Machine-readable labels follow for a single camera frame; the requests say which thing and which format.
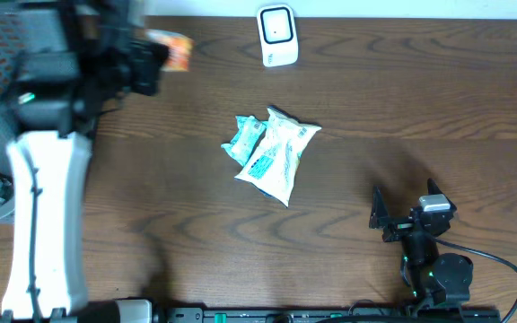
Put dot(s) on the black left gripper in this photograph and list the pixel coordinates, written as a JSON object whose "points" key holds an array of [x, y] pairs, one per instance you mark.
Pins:
{"points": [[149, 60]]}

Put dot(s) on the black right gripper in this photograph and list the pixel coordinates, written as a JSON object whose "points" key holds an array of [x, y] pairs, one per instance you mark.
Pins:
{"points": [[398, 226]]}

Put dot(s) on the orange Kleenex tissue pack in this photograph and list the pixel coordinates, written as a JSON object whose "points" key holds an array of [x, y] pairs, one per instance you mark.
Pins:
{"points": [[179, 46]]}

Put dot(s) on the cream snack bag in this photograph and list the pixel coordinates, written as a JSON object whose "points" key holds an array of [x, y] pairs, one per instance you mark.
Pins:
{"points": [[273, 165]]}

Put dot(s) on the mint green wipes pack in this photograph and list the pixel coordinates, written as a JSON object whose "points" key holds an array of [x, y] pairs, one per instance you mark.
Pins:
{"points": [[243, 143]]}

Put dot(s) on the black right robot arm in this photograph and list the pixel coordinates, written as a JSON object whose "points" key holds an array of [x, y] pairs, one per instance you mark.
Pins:
{"points": [[438, 280]]}

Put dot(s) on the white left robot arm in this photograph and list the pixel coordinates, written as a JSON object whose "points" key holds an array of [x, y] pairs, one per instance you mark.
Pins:
{"points": [[50, 108]]}

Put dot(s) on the white barcode scanner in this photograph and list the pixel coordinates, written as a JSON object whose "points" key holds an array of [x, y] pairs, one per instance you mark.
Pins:
{"points": [[277, 35]]}

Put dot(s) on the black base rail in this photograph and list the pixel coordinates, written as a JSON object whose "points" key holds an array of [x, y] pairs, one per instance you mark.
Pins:
{"points": [[365, 313]]}

